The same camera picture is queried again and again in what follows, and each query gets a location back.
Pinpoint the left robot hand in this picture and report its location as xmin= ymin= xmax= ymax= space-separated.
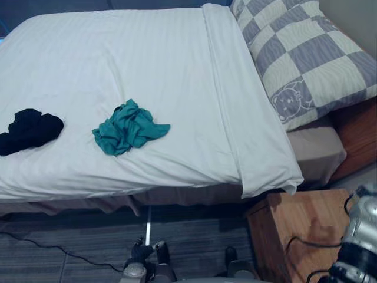
xmin=131 ymin=237 xmax=154 ymax=265

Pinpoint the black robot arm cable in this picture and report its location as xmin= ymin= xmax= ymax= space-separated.
xmin=286 ymin=235 xmax=345 ymax=283

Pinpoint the brown wooden nightstand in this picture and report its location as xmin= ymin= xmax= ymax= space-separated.
xmin=246 ymin=188 xmax=351 ymax=283

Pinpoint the brown wooden bed frame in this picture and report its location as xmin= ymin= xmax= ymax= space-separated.
xmin=319 ymin=17 xmax=377 ymax=182

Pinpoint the grey cream checkered pillow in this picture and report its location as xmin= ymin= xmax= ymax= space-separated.
xmin=229 ymin=0 xmax=377 ymax=133

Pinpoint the white striped duvet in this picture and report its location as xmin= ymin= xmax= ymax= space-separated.
xmin=0 ymin=2 xmax=305 ymax=204

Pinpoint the black crumpled cloth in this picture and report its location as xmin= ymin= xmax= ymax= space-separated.
xmin=0 ymin=108 xmax=65 ymax=157

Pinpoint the grey robot torso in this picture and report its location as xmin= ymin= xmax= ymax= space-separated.
xmin=176 ymin=270 xmax=267 ymax=283

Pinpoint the teal crumpled cloth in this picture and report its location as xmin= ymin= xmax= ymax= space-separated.
xmin=91 ymin=98 xmax=171 ymax=157

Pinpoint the black floor cable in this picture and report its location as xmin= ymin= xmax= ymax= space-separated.
xmin=0 ymin=231 xmax=125 ymax=273

